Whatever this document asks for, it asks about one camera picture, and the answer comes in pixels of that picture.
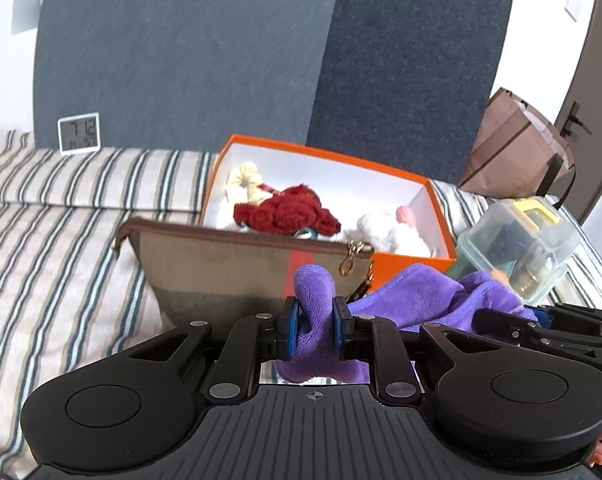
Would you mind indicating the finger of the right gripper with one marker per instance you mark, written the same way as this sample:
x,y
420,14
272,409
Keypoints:
x,y
507,328
550,314

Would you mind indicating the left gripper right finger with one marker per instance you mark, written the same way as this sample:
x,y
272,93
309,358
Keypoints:
x,y
378,343

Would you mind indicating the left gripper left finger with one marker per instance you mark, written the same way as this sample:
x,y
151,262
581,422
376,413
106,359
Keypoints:
x,y
253,340

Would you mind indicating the purple microfiber cloth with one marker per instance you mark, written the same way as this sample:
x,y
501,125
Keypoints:
x,y
418,295

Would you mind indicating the white pink plush toy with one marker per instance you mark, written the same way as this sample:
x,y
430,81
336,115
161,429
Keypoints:
x,y
390,232

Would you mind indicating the person's right hand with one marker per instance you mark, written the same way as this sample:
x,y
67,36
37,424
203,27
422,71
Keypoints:
x,y
596,457

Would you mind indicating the clear plastic storage container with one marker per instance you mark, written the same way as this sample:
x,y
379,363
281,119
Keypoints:
x,y
525,244

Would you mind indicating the olive striped zipper pouch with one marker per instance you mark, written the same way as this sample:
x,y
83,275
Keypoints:
x,y
219,276

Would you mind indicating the red knitted yarn item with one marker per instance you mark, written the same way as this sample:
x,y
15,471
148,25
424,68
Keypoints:
x,y
287,213

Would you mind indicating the orange cardboard box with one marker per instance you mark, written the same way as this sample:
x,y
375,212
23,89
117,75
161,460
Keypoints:
x,y
348,186

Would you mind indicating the cream crochet flower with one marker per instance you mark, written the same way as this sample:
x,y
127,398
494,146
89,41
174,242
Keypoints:
x,y
243,185

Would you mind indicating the brown paper bag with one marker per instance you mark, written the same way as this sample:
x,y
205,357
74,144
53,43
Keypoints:
x,y
518,153

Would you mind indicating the striped bed blanket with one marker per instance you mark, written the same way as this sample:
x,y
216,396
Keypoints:
x,y
67,299

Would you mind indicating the white digital clock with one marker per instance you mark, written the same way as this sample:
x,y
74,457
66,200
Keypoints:
x,y
79,134

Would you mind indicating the brown door with handle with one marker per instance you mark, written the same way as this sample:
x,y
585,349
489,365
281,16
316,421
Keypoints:
x,y
582,115

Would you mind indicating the light grey wall panel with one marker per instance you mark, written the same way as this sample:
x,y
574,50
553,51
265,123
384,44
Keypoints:
x,y
179,74

